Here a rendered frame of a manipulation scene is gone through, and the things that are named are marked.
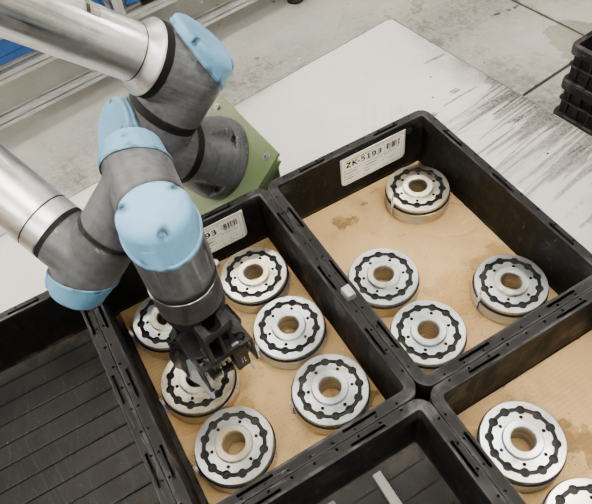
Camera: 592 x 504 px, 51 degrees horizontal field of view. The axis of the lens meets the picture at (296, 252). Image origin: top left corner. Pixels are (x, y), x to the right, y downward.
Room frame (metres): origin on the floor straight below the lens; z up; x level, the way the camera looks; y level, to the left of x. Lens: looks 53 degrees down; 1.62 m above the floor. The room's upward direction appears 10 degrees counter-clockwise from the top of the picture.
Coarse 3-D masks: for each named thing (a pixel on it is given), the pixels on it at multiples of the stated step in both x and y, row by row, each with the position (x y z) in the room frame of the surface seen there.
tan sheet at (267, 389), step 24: (264, 240) 0.63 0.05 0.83; (120, 312) 0.54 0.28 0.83; (240, 312) 0.50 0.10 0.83; (336, 336) 0.44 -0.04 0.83; (144, 360) 0.45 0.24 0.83; (168, 360) 0.44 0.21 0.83; (264, 360) 0.42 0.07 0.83; (240, 384) 0.39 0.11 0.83; (264, 384) 0.38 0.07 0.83; (288, 384) 0.37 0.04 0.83; (264, 408) 0.35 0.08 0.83; (288, 408) 0.34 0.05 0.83; (192, 432) 0.33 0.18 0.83; (288, 432) 0.31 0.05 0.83; (312, 432) 0.30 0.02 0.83; (192, 456) 0.30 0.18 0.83; (288, 456) 0.28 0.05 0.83
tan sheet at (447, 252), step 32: (384, 192) 0.69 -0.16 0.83; (320, 224) 0.65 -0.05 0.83; (352, 224) 0.63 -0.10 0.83; (384, 224) 0.62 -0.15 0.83; (416, 224) 0.61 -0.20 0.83; (448, 224) 0.60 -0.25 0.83; (480, 224) 0.59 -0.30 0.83; (352, 256) 0.57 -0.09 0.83; (416, 256) 0.55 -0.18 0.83; (448, 256) 0.54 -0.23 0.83; (480, 256) 0.53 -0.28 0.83; (448, 288) 0.48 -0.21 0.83; (512, 288) 0.47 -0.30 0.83; (384, 320) 0.45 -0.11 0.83; (480, 320) 0.42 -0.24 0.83
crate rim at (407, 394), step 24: (264, 192) 0.64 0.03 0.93; (216, 216) 0.61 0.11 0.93; (312, 264) 0.50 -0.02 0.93; (336, 288) 0.45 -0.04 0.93; (96, 312) 0.48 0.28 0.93; (360, 312) 0.41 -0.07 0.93; (120, 360) 0.40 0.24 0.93; (384, 360) 0.34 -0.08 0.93; (408, 384) 0.30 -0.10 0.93; (144, 408) 0.33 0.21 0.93; (384, 408) 0.28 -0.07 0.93; (336, 432) 0.26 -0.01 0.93; (168, 456) 0.26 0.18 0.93; (312, 456) 0.24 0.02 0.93; (168, 480) 0.24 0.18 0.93
